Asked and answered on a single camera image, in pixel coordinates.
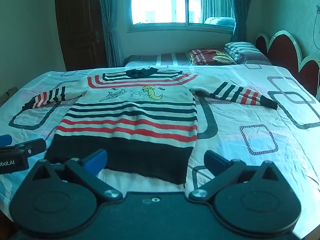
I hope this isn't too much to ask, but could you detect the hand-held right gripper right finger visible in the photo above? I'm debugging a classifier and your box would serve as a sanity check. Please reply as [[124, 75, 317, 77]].
[[188, 150, 292, 202]]

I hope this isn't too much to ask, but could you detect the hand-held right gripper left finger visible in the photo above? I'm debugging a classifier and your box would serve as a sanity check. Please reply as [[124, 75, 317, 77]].
[[26, 149, 123, 202]]

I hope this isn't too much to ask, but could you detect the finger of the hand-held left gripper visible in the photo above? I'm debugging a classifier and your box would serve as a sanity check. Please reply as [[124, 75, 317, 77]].
[[14, 138, 47, 157], [0, 134, 13, 146]]

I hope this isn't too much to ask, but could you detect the striped knitted sweater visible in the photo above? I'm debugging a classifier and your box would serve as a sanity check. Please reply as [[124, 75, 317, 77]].
[[22, 67, 278, 185]]

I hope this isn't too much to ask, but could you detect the white patterned bed sheet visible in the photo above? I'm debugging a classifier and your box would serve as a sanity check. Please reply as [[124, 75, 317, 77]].
[[0, 64, 320, 240]]

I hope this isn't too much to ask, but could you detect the dark red patterned pillow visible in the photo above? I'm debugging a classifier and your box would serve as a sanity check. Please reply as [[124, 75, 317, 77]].
[[186, 48, 237, 66]]

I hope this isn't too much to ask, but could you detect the striped pillow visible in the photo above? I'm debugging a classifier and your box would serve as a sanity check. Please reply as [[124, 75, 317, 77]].
[[224, 42, 263, 64]]

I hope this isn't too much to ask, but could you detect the folded striped blanket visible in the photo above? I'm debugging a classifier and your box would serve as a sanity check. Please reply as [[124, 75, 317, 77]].
[[124, 52, 272, 67]]

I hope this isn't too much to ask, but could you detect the dark wooden door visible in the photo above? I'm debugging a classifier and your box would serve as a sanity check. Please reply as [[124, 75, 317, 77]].
[[54, 0, 108, 71]]

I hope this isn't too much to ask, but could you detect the red scalloped headboard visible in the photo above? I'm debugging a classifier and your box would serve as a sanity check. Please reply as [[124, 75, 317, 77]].
[[255, 30, 320, 100]]

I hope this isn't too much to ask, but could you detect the blue cushion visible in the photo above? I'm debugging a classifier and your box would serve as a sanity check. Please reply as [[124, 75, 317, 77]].
[[204, 17, 236, 28]]

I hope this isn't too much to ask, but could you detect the blue curtain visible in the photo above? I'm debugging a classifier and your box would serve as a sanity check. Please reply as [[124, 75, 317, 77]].
[[201, 0, 255, 43], [96, 0, 133, 67]]

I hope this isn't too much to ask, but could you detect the window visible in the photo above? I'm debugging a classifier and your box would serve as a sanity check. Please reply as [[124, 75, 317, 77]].
[[129, 0, 237, 29]]

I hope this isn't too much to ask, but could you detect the wall cable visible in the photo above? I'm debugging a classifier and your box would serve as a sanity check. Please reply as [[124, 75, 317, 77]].
[[312, 5, 320, 34]]

